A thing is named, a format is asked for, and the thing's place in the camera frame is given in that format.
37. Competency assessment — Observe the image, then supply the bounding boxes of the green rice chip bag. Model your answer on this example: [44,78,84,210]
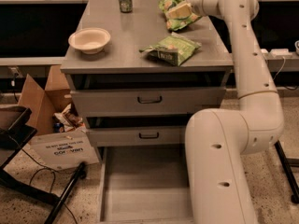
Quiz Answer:
[159,0,201,32]

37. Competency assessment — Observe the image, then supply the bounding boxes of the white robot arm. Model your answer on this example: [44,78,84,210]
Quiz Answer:
[185,0,284,224]

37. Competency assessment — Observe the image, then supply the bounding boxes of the green snack bag front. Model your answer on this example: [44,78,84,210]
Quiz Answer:
[139,32,202,66]

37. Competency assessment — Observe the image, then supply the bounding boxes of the grey drawer cabinet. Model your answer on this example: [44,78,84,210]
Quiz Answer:
[59,0,235,161]

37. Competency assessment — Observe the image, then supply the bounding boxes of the grey top drawer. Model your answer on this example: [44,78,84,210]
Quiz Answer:
[71,87,225,118]

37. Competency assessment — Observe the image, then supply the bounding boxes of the grey drawer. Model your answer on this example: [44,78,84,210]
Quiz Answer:
[71,87,225,118]
[97,145,193,224]
[87,126,185,147]

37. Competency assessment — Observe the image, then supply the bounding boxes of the grey middle drawer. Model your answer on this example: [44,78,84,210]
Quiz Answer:
[87,126,185,147]

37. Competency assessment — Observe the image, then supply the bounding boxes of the grey bottom drawer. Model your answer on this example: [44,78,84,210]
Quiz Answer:
[97,145,193,224]

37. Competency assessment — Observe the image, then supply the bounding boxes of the white paper bowl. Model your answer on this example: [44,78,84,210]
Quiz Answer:
[68,28,111,54]

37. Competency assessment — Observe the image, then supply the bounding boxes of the white power adapters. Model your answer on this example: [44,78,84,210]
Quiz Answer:
[261,49,292,58]

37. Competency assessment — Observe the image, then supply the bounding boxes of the brown cardboard box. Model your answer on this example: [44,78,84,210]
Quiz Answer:
[19,65,99,170]

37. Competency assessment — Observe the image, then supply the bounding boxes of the black stand leg right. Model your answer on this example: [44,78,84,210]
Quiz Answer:
[275,141,299,204]

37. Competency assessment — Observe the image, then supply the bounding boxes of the black stand left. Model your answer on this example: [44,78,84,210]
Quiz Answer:
[0,105,88,224]

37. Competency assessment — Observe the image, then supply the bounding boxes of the black cable on floor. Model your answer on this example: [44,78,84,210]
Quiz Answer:
[8,133,78,224]

